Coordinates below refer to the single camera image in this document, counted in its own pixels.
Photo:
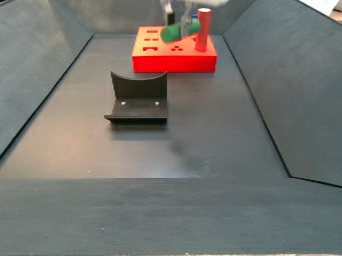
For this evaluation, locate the black curved regrasp stand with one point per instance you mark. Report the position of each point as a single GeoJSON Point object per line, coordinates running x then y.
{"type": "Point", "coordinates": [140, 99]}

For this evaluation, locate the green cylinder peg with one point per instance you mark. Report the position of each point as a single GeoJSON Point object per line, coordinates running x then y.
{"type": "Point", "coordinates": [176, 31]}

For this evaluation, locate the red shape sorter block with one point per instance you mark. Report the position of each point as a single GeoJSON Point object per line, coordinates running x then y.
{"type": "Point", "coordinates": [155, 56]}

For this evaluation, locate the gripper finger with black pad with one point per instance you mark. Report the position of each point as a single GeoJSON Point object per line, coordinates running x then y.
{"type": "Point", "coordinates": [168, 14]}

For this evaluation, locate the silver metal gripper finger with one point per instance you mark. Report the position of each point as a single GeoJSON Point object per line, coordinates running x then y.
{"type": "Point", "coordinates": [188, 15]}

